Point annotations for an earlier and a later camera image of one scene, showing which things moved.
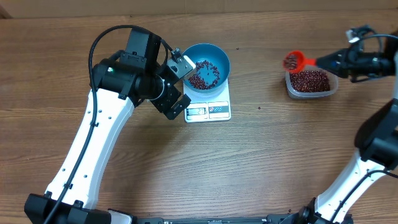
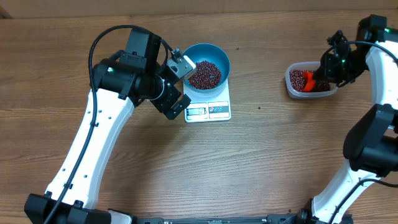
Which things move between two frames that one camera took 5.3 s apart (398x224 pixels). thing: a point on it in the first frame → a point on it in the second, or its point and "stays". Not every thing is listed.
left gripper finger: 178,107 stays
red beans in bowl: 207,75 stays
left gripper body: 166,98 stays
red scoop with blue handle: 294,61 → 309,82
